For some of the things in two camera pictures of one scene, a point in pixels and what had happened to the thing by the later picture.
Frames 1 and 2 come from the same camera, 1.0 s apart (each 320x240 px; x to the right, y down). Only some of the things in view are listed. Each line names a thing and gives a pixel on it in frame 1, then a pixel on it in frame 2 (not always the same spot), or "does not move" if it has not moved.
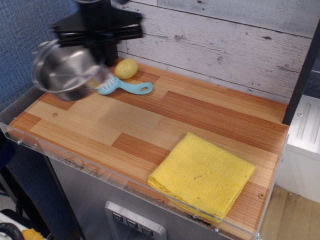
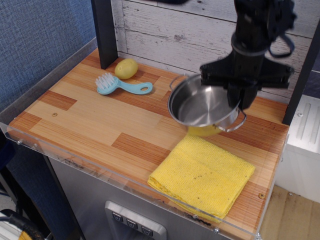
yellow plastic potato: [126, 69] does not move
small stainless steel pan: [69, 73] -> [206, 109]
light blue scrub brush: [110, 84] does not move
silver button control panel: [124, 224] does not move
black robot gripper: [99, 27] -> [249, 71]
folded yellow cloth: [207, 179] does not move
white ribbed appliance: [299, 173] does not move
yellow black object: [28, 234] -> [31, 231]
